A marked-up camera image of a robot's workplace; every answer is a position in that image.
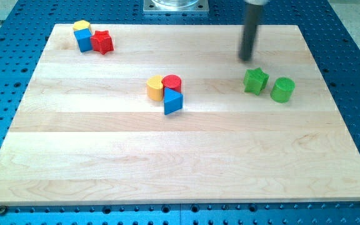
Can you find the red cylinder block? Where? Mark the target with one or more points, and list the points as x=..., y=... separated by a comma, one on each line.
x=173, y=82

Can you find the blue triangle block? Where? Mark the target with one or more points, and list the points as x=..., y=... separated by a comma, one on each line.
x=173, y=101

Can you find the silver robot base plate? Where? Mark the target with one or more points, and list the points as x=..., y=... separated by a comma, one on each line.
x=175, y=6

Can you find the green cylinder block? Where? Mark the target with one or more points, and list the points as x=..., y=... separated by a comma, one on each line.
x=282, y=90

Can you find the yellow hexagon block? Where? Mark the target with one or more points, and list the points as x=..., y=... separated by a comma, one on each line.
x=82, y=24

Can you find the wooden board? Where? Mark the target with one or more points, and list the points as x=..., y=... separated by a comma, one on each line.
x=86, y=131

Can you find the green star block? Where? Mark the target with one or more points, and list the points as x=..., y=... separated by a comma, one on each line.
x=255, y=81

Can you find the blue perforated table plate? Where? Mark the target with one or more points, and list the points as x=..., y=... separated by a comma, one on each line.
x=332, y=33

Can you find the blue cube block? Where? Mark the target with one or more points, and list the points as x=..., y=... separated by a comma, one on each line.
x=83, y=38

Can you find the red star block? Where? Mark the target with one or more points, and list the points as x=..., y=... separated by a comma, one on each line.
x=101, y=41

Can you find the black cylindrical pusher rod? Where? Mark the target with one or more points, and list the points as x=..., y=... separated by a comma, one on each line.
x=253, y=13

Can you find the yellow heart block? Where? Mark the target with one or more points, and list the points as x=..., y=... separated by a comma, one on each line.
x=155, y=88

